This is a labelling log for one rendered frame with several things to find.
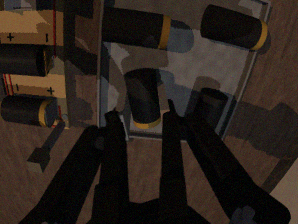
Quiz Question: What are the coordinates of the black battery with yellow top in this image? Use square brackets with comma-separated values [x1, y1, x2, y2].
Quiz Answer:
[0, 95, 53, 127]
[200, 4, 268, 50]
[194, 88, 228, 131]
[101, 7, 171, 50]
[0, 43, 48, 77]
[124, 68, 161, 129]

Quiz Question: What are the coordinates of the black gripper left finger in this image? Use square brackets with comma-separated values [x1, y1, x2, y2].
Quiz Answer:
[18, 87, 131, 224]

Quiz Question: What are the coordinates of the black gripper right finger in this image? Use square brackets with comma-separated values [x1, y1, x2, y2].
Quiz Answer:
[157, 82, 291, 224]

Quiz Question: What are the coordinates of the light grey tray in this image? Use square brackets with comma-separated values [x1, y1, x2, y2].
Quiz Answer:
[97, 0, 271, 141]

